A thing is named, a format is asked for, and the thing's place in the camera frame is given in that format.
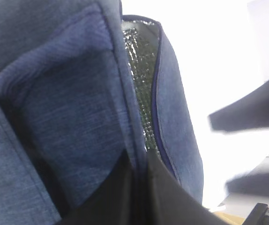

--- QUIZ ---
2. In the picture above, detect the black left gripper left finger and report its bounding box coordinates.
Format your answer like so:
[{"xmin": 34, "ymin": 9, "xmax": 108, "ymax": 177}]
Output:
[{"xmin": 59, "ymin": 150, "xmax": 136, "ymax": 225}]

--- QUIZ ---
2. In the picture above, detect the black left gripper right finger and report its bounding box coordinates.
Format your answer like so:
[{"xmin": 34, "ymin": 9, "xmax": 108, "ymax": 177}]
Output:
[{"xmin": 147, "ymin": 151, "xmax": 226, "ymax": 225}]

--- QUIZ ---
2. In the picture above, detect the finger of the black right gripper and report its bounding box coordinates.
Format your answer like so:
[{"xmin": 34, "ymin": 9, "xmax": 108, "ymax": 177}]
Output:
[
  {"xmin": 209, "ymin": 81, "xmax": 269, "ymax": 132},
  {"xmin": 226, "ymin": 173, "xmax": 269, "ymax": 196}
]

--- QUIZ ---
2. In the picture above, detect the dark blue lunch bag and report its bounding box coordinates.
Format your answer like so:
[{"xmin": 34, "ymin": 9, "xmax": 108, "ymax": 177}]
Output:
[{"xmin": 0, "ymin": 0, "xmax": 203, "ymax": 225}]

